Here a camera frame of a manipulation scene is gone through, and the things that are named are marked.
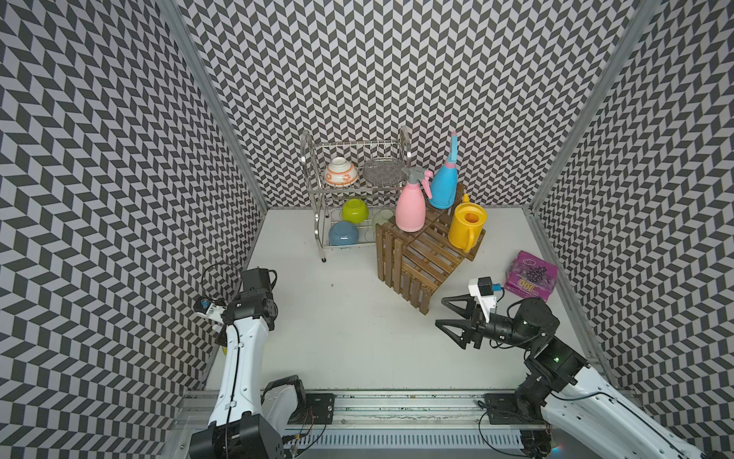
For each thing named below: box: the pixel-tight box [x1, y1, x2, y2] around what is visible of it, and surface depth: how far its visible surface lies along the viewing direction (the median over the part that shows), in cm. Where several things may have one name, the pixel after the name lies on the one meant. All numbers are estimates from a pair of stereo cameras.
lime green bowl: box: [341, 197, 370, 224], surface depth 111 cm
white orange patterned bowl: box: [324, 156, 359, 188], surface depth 88 cm
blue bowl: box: [328, 220, 360, 246], surface depth 106 cm
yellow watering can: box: [448, 193, 488, 253], surface depth 83 cm
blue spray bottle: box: [429, 131, 459, 210], surface depth 78 cm
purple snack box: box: [504, 249, 560, 303], surface depth 95 cm
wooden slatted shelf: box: [374, 183, 486, 315], surface depth 87 cm
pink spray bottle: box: [394, 166, 434, 234], surface depth 73 cm
